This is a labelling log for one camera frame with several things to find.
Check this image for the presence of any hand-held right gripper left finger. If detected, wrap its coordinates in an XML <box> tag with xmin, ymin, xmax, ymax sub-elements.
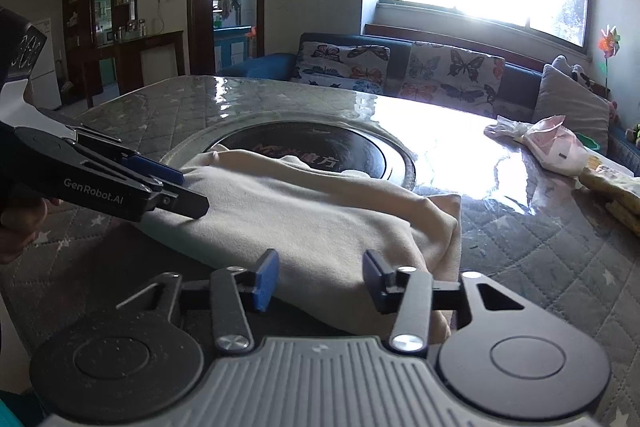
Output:
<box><xmin>116</xmin><ymin>249</ymin><xmax>280</xmax><ymax>354</ymax></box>

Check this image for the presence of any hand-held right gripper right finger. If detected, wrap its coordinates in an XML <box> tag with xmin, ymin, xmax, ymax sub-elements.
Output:
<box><xmin>362</xmin><ymin>249</ymin><xmax>526</xmax><ymax>354</ymax></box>

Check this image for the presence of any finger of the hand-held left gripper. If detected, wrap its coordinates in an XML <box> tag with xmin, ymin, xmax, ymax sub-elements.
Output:
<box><xmin>142</xmin><ymin>182</ymin><xmax>210</xmax><ymax>220</ymax></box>
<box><xmin>37</xmin><ymin>107</ymin><xmax>183</xmax><ymax>186</ymax></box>

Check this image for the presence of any cream long-sleeve garment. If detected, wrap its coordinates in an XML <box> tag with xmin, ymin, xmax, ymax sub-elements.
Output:
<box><xmin>137</xmin><ymin>147</ymin><xmax>463</xmax><ymax>338</ymax></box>

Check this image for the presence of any person's left hand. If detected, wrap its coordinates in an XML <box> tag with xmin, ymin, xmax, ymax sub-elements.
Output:
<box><xmin>0</xmin><ymin>199</ymin><xmax>63</xmax><ymax>265</ymax></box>

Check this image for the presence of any white refrigerator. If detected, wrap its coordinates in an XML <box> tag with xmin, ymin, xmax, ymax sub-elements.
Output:
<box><xmin>31</xmin><ymin>19</ymin><xmax>63</xmax><ymax>108</ymax></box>

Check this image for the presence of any dark wooden cabinet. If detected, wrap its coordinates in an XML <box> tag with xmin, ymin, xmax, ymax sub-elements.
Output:
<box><xmin>62</xmin><ymin>0</ymin><xmax>186</xmax><ymax>108</ymax></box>

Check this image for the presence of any round black table heater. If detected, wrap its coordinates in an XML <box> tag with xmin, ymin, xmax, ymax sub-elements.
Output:
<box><xmin>165</xmin><ymin>121</ymin><xmax>417</xmax><ymax>192</ymax></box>

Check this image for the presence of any blue white cabinet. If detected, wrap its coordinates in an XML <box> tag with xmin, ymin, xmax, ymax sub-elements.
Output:
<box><xmin>215</xmin><ymin>24</ymin><xmax>253</xmax><ymax>75</ymax></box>

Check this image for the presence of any grey quilted table cover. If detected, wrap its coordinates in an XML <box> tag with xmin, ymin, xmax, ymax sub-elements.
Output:
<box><xmin>0</xmin><ymin>74</ymin><xmax>640</xmax><ymax>427</ymax></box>

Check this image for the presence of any blue sofa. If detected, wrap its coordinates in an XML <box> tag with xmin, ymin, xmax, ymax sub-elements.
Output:
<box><xmin>217</xmin><ymin>32</ymin><xmax>640</xmax><ymax>168</ymax></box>

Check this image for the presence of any crumpled clear plastic bag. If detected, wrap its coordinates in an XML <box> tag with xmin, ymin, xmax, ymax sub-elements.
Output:
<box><xmin>484</xmin><ymin>116</ymin><xmax>528</xmax><ymax>142</ymax></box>

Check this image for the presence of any small butterfly print cushion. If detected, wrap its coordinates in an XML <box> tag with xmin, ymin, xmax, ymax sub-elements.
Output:
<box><xmin>295</xmin><ymin>42</ymin><xmax>391</xmax><ymax>95</ymax></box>

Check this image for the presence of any large butterfly print cushion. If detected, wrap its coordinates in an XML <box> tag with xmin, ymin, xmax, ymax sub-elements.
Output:
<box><xmin>400</xmin><ymin>42</ymin><xmax>506</xmax><ymax>118</ymax></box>

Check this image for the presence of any white pink garment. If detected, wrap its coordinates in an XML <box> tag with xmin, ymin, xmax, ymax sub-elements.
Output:
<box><xmin>520</xmin><ymin>114</ymin><xmax>590</xmax><ymax>172</ymax></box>

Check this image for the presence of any folded yellow blanket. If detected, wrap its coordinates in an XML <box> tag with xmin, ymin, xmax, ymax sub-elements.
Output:
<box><xmin>580</xmin><ymin>157</ymin><xmax>640</xmax><ymax>238</ymax></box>

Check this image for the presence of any grey cushion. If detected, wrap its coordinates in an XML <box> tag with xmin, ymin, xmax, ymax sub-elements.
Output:
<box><xmin>532</xmin><ymin>64</ymin><xmax>613</xmax><ymax>152</ymax></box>

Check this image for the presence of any black white plush toy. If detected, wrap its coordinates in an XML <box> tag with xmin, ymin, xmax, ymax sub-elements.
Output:
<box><xmin>552</xmin><ymin>55</ymin><xmax>596</xmax><ymax>90</ymax></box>

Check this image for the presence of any colourful pinwheel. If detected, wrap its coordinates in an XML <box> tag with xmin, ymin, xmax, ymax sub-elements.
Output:
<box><xmin>595</xmin><ymin>25</ymin><xmax>623</xmax><ymax>98</ymax></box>

